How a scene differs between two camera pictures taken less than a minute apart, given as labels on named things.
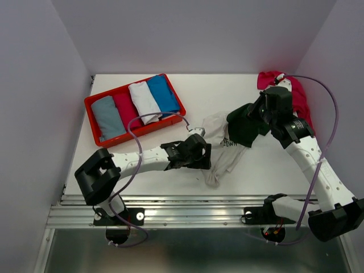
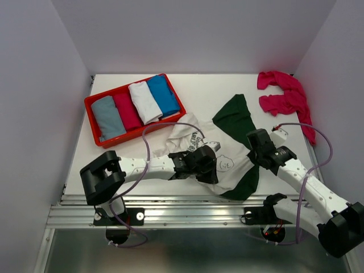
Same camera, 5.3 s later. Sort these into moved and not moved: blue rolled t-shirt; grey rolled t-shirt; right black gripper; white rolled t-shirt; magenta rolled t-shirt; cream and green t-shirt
Moved: cream and green t-shirt; right black gripper
Not moved: white rolled t-shirt; blue rolled t-shirt; grey rolled t-shirt; magenta rolled t-shirt
